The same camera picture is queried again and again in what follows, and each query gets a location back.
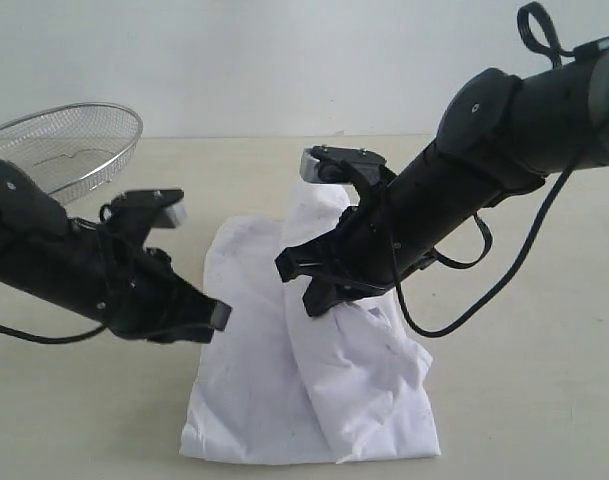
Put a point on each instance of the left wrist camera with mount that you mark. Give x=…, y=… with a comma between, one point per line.
x=133, y=214

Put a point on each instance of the metal wire mesh basket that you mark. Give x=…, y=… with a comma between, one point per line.
x=73, y=149

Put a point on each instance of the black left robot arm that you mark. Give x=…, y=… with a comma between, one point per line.
x=101, y=270

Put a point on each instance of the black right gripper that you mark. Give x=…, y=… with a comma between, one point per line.
x=379, y=244

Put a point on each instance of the white t-shirt red print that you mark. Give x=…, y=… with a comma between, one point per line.
x=278, y=387

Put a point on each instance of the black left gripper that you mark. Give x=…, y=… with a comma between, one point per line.
x=162, y=308

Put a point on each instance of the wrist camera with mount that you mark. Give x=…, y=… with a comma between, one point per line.
x=133, y=214
x=365, y=170

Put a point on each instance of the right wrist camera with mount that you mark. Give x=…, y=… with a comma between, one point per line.
x=365, y=170

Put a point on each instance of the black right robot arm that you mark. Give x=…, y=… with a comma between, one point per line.
x=501, y=136

